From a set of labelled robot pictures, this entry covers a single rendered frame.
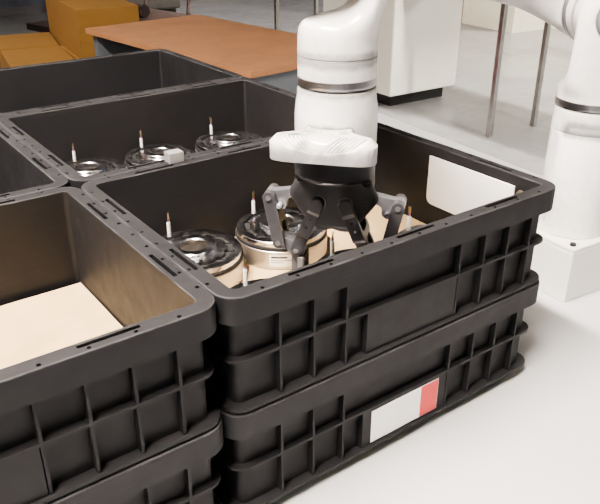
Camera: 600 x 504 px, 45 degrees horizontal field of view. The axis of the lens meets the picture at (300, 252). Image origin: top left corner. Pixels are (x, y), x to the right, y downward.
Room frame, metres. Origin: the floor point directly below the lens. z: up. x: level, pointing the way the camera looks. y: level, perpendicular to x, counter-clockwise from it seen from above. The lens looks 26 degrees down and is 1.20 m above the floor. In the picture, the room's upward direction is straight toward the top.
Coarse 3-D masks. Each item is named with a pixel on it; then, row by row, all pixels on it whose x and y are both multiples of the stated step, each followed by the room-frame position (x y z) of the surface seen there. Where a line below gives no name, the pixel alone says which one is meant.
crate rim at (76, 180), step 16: (240, 80) 1.15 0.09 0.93; (256, 80) 1.15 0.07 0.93; (128, 96) 1.05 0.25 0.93; (144, 96) 1.05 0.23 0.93; (160, 96) 1.06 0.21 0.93; (288, 96) 1.05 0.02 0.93; (32, 112) 0.96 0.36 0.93; (48, 112) 0.96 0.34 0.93; (64, 112) 0.98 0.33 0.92; (16, 128) 0.89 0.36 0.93; (32, 144) 0.82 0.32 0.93; (240, 144) 0.82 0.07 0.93; (48, 160) 0.76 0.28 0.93; (160, 160) 0.76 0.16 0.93; (80, 176) 0.71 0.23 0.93; (96, 176) 0.71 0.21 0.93
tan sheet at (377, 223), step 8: (376, 208) 0.86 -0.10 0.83; (368, 216) 0.84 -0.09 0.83; (376, 216) 0.84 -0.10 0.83; (376, 224) 0.81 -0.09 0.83; (384, 224) 0.81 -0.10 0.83; (400, 224) 0.81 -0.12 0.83; (416, 224) 0.81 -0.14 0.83; (328, 232) 0.79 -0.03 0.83; (336, 232) 0.79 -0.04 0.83; (344, 232) 0.79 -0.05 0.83; (376, 232) 0.79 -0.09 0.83; (384, 232) 0.79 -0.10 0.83; (328, 240) 0.77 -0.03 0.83; (336, 240) 0.77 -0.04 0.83; (344, 240) 0.77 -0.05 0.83; (376, 240) 0.77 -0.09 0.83; (328, 248) 0.75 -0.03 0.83; (336, 248) 0.75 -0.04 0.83; (344, 248) 0.75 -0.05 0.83; (248, 264) 0.71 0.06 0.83; (248, 272) 0.69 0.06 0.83; (256, 272) 0.69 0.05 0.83; (264, 272) 0.69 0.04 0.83; (272, 272) 0.69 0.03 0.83; (280, 272) 0.69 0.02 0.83; (248, 280) 0.67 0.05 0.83
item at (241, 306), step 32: (384, 128) 0.89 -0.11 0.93; (192, 160) 0.76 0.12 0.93; (224, 160) 0.78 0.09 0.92; (480, 160) 0.77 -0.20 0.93; (96, 192) 0.67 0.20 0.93; (544, 192) 0.67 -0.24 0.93; (128, 224) 0.59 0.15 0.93; (448, 224) 0.59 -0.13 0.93; (480, 224) 0.61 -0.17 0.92; (512, 224) 0.64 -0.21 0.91; (352, 256) 0.53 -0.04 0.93; (384, 256) 0.54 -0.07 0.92; (416, 256) 0.57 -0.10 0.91; (224, 288) 0.47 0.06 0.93; (256, 288) 0.47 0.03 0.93; (288, 288) 0.48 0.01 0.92; (320, 288) 0.50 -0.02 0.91; (224, 320) 0.46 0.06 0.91; (256, 320) 0.47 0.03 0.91
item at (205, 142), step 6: (216, 132) 1.09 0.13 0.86; (222, 132) 1.09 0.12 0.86; (240, 132) 1.09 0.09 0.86; (246, 132) 1.09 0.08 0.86; (198, 138) 1.06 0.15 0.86; (204, 138) 1.06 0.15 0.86; (210, 138) 1.06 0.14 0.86; (246, 138) 1.06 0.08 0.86; (252, 138) 1.06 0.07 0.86; (258, 138) 1.06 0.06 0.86; (198, 144) 1.03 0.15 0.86; (204, 144) 1.03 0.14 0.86; (210, 144) 1.03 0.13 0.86; (216, 144) 1.03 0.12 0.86
